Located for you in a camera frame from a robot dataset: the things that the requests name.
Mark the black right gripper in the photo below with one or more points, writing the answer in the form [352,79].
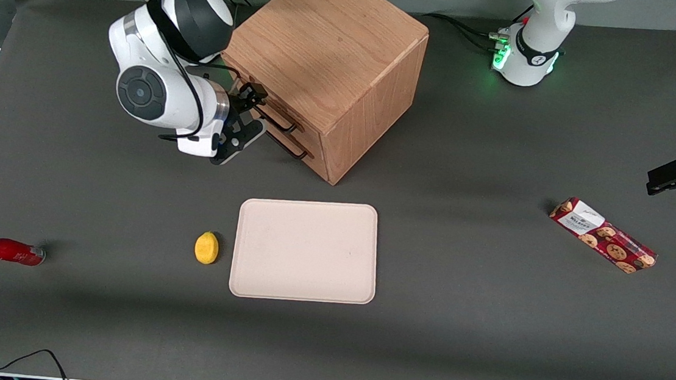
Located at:
[239,105]

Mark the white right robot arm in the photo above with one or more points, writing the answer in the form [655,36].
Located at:
[163,95]

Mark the wooden drawer cabinet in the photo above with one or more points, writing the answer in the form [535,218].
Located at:
[326,42]

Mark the red tartan cookie box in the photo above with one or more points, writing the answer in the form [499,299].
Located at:
[606,238]

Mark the yellow lemon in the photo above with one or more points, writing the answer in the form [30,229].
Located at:
[206,248]

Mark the beige rectangular tray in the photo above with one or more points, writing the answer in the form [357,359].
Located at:
[305,251]

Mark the red bottle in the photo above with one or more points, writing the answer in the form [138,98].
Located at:
[8,250]

